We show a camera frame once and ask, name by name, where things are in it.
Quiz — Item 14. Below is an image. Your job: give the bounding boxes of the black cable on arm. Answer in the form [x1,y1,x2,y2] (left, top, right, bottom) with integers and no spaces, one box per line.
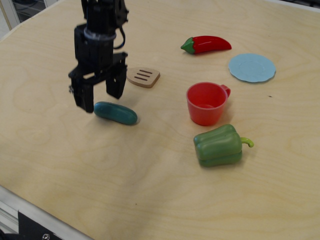
[113,24,126,50]

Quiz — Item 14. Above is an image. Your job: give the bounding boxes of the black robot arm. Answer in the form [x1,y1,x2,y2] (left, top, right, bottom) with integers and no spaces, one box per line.
[68,0,129,113]

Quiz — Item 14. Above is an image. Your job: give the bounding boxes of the green toy bell pepper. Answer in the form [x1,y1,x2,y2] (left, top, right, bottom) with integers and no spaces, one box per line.
[193,124,254,167]

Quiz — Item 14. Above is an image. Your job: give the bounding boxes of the light blue plastic plate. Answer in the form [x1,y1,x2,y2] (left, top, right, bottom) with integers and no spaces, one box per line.
[228,53,276,83]

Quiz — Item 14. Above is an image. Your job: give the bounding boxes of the aluminium table frame rail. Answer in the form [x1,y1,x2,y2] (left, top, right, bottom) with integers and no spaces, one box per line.
[0,186,91,240]

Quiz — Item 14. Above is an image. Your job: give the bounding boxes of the dark green toy cucumber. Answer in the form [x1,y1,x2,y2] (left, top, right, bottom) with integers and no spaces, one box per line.
[93,101,138,126]

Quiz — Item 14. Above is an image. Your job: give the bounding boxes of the red toy chili pepper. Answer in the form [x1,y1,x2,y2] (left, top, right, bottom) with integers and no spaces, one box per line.
[180,35,232,55]

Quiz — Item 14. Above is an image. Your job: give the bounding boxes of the red plastic cup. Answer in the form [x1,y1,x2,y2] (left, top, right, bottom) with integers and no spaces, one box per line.
[186,82,231,126]

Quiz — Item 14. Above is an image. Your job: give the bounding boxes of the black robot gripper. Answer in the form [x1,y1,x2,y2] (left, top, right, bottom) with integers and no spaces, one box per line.
[68,24,128,113]

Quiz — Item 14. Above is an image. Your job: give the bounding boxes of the black corner bracket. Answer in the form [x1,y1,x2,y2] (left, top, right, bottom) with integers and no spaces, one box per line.
[18,212,61,240]

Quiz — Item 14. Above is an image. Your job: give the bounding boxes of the wooden slotted spatula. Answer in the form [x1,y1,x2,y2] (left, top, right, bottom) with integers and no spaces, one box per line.
[126,67,161,89]

